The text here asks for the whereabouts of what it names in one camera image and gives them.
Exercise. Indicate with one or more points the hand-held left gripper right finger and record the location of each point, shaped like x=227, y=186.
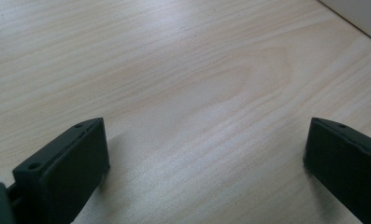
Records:
x=345, y=165

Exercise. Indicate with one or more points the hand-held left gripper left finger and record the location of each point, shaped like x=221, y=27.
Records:
x=66, y=174

